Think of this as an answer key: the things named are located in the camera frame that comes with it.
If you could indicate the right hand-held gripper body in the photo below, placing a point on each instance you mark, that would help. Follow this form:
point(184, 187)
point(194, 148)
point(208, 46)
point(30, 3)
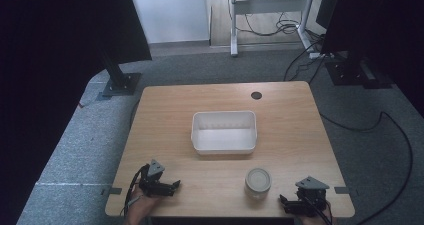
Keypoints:
point(312, 195)

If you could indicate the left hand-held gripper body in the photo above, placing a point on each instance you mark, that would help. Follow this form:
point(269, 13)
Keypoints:
point(150, 180)

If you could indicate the person's right hand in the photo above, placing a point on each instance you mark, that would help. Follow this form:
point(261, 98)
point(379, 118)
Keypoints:
point(316, 220)

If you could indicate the person's left hand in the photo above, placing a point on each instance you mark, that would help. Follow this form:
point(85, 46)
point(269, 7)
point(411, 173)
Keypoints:
point(138, 208)

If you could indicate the white plastic bin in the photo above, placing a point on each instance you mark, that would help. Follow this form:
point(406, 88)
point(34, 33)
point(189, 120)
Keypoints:
point(224, 141)

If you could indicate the black metal stand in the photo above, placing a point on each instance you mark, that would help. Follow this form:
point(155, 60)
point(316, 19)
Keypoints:
point(118, 76)

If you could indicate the black round table grommet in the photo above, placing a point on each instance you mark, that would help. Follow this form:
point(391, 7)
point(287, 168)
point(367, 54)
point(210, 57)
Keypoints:
point(256, 95)

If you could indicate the white power strip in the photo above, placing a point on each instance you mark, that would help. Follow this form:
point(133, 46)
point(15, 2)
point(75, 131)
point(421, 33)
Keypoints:
point(319, 55)

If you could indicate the black curtain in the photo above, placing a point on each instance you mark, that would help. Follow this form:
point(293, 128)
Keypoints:
point(383, 25)
point(60, 51)

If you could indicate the dark monitor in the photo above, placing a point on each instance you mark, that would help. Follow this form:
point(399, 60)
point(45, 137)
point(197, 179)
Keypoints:
point(328, 5)

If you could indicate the black stand base plate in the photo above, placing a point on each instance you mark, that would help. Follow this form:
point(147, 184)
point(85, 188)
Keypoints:
point(356, 73)

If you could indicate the white metal desk frame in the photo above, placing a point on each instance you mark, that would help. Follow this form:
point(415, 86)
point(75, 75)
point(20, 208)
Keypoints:
point(270, 5)

